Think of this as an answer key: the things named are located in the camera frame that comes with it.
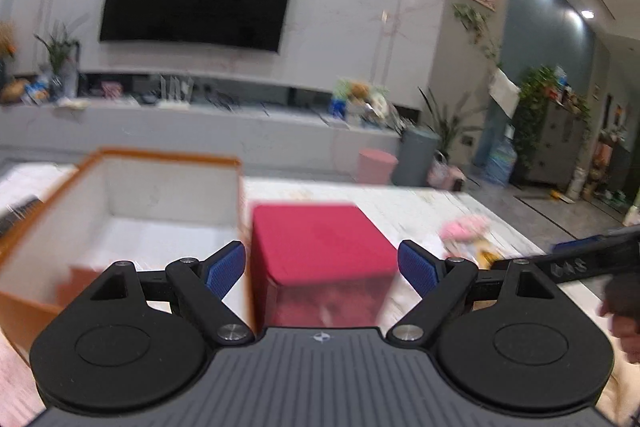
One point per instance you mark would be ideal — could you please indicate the pink space heater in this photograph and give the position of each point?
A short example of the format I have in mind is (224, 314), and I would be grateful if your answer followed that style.
(450, 179)

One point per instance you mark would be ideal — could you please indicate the recessed ceiling light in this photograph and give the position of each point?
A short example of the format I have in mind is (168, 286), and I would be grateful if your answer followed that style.
(587, 13)

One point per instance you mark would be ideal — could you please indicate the grey pedal bin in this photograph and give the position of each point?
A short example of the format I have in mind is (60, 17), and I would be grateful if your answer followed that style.
(415, 157)

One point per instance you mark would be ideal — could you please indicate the white router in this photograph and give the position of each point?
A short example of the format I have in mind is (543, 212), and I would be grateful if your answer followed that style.
(175, 89)

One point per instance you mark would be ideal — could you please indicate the hanging vine plant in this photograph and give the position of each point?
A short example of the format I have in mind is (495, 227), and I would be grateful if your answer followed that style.
(472, 24)

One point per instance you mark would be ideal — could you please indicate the white tote bag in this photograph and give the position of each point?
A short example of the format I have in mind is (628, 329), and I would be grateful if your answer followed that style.
(505, 92)

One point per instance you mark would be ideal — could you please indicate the red box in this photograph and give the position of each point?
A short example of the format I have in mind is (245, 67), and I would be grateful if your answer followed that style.
(320, 242)

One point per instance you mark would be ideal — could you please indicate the grey drawer cabinet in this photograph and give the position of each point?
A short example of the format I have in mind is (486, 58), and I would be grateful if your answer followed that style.
(560, 142)

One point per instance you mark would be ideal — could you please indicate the green plant in vase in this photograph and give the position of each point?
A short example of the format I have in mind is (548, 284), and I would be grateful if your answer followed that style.
(57, 52)

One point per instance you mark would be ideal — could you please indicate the green climbing plant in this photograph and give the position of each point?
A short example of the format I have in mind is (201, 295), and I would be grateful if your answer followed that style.
(532, 107)

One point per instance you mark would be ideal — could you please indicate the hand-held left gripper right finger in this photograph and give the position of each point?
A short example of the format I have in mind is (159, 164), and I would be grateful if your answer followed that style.
(417, 272)

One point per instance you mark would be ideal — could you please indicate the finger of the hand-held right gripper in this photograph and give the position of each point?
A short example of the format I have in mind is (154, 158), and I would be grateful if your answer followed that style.
(580, 244)

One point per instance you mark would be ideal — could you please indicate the pink waste bin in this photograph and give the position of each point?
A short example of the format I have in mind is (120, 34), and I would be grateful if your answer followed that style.
(377, 167)

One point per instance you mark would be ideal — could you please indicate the brown teddy bear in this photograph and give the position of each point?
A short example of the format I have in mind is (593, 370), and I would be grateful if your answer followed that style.
(358, 91)

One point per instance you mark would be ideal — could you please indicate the person's right hand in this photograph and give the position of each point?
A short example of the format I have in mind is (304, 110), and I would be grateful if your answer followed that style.
(625, 322)

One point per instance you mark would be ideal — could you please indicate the white lace tablecloth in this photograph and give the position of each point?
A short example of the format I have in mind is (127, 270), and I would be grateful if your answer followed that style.
(400, 209)

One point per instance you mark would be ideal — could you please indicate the tall leafy floor plant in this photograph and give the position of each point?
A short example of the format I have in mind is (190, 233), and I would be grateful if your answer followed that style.
(450, 122)

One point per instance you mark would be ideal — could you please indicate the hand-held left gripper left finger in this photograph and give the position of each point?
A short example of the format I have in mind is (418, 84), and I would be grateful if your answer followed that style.
(227, 269)

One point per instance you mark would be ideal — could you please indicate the white floor bottle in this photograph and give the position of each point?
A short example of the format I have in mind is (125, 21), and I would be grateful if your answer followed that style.
(576, 184)

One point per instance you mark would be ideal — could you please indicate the small pink photo card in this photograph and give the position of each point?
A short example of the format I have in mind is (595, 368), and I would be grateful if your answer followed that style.
(111, 89)

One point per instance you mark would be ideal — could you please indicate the blue water bottle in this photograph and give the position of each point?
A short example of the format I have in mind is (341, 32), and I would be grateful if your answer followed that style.
(500, 164)

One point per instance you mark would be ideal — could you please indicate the dark ribbed object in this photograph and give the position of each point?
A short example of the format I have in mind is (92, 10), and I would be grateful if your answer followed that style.
(17, 214)

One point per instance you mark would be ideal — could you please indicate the orange cardboard box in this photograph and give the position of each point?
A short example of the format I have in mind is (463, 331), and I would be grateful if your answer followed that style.
(150, 192)

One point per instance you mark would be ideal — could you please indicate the long white tv console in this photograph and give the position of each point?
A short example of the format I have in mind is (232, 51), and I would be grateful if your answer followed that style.
(225, 132)

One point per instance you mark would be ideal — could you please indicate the pink flower toy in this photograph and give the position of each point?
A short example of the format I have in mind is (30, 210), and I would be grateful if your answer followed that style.
(465, 227)

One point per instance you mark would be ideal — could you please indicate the yellow wet wipes pack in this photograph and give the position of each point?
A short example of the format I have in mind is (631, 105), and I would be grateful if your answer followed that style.
(484, 253)

